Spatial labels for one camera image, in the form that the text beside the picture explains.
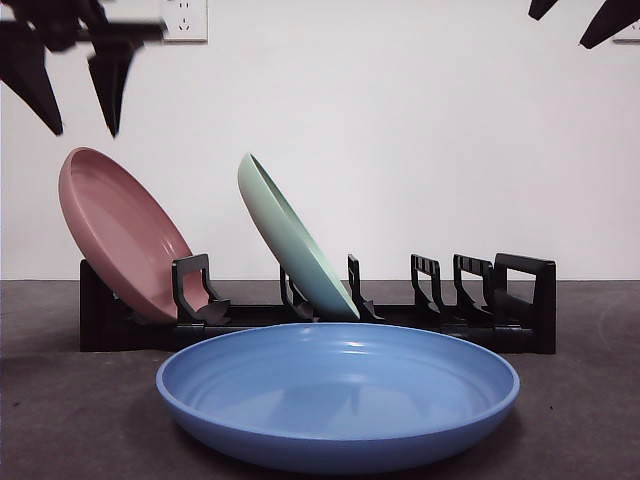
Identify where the green round plate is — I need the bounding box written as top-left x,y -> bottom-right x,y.
237,152 -> 361,323

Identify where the blue round plate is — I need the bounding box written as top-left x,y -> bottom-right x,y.
155,322 -> 521,476

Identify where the white wall power outlet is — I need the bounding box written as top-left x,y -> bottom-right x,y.
612,0 -> 640,44
160,0 -> 209,44

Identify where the pink round plate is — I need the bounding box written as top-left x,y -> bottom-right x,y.
57,146 -> 210,324

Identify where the black plastic dish rack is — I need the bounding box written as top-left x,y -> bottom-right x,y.
79,252 -> 558,356

